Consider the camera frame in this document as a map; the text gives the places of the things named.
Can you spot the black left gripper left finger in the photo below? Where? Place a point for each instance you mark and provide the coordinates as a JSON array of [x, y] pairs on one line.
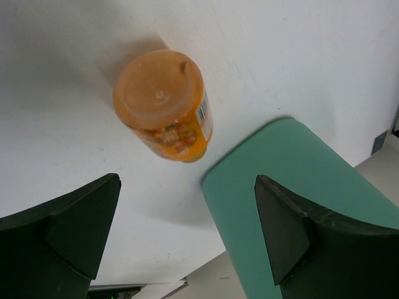
[[54, 250]]

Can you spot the orange juice bottle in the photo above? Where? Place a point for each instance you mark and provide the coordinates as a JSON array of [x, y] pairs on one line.
[[161, 96]]

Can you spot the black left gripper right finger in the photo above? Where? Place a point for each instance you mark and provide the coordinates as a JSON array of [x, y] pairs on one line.
[[315, 252]]

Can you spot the green plastic bin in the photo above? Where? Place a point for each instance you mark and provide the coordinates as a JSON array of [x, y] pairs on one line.
[[289, 153]]

